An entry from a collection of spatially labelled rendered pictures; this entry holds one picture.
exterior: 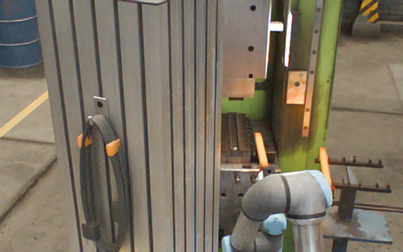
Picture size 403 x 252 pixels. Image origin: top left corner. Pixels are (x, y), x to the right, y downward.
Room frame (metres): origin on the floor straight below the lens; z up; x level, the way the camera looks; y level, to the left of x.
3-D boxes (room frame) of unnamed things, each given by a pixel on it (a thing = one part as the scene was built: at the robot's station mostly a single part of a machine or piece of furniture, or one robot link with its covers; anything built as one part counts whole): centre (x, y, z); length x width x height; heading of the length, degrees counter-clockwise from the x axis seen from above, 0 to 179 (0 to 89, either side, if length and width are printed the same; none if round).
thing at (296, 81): (2.29, -0.46, 1.27); 0.09 x 0.02 x 0.17; 89
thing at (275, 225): (1.45, -0.26, 1.12); 0.11 x 0.08 x 0.09; 179
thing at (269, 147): (2.23, -0.33, 0.95); 0.12 x 0.08 x 0.06; 179
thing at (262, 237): (1.45, -0.24, 1.02); 0.11 x 0.08 x 0.11; 103
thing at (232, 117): (2.38, -0.18, 0.99); 0.42 x 0.05 x 0.01; 179
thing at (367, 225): (1.99, -0.70, 0.71); 0.40 x 0.30 x 0.02; 82
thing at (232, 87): (2.38, -0.15, 1.32); 0.42 x 0.20 x 0.10; 179
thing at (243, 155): (2.38, -0.15, 0.96); 0.42 x 0.20 x 0.09; 179
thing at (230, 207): (2.39, -0.21, 0.69); 0.56 x 0.38 x 0.45; 179
